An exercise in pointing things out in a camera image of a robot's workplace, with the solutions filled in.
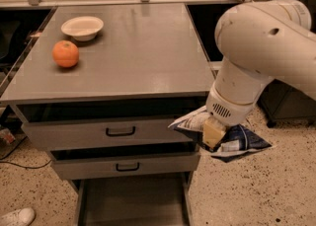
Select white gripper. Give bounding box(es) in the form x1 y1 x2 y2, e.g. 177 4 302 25
202 83 257 149

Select blue chip bag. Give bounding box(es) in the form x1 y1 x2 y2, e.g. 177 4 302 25
169 106 271 162

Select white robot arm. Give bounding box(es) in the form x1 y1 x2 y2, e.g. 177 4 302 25
202 0 316 149

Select middle drawer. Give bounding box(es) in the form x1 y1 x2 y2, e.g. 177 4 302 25
52 142 199 180

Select drawer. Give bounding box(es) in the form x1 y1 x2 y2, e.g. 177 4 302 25
52 142 199 180
20 97 205 151
73 173 194 226

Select top drawer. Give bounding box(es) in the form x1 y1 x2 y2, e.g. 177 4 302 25
20 97 205 151

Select bottom drawer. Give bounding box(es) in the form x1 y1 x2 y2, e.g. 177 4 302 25
73 173 194 226

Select grey drawer cabinet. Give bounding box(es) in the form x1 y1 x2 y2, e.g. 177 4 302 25
0 3 218 226

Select white bowl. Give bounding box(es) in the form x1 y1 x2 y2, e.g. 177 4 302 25
61 16 104 41

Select orange fruit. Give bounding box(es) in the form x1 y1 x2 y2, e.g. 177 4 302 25
52 40 79 68

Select white shoe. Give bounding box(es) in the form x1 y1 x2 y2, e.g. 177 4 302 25
0 207 36 226

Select black floor cable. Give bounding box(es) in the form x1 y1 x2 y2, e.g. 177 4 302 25
0 135 53 170

